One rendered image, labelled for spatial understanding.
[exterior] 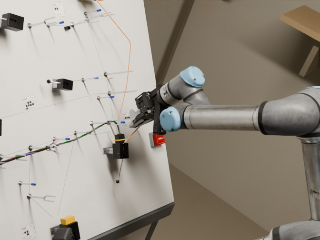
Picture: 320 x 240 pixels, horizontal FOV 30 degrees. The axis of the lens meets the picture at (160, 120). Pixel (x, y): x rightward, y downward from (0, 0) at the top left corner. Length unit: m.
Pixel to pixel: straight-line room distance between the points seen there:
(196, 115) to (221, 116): 0.09
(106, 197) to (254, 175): 1.87
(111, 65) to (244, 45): 1.60
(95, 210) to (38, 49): 0.61
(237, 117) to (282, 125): 0.14
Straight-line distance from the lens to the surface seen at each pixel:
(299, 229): 1.09
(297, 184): 3.85
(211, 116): 1.75
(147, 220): 2.40
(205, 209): 3.99
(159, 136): 2.36
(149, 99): 2.07
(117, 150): 2.15
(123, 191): 2.28
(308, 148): 1.77
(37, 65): 2.04
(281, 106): 1.64
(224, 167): 4.03
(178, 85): 1.96
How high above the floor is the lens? 2.38
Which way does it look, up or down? 31 degrees down
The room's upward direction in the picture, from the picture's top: 22 degrees clockwise
